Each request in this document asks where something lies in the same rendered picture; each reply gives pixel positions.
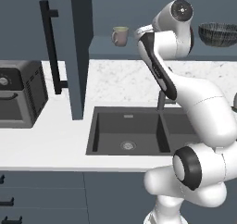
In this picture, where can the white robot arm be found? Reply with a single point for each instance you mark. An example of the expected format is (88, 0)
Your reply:
(206, 110)

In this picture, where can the dark blue base cabinet door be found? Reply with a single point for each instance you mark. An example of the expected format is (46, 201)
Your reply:
(117, 200)

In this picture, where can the dark grey sink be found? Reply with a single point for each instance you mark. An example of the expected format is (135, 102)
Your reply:
(129, 132)

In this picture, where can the grey tap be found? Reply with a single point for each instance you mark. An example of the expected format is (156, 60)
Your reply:
(160, 101)

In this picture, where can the beige mug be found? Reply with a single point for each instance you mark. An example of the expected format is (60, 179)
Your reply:
(121, 36)

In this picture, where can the dark grey toaster oven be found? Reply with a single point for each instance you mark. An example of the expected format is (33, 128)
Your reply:
(31, 92)

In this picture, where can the dark blue drawer front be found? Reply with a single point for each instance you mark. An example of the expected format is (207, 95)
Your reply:
(46, 198)
(52, 217)
(43, 180)

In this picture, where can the grey toaster oven knob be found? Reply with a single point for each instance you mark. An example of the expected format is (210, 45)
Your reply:
(3, 81)

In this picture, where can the dark patterned bowl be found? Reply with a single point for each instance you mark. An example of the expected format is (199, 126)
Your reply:
(217, 34)

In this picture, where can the dark blue wall cabinet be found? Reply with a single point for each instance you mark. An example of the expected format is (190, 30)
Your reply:
(123, 5)

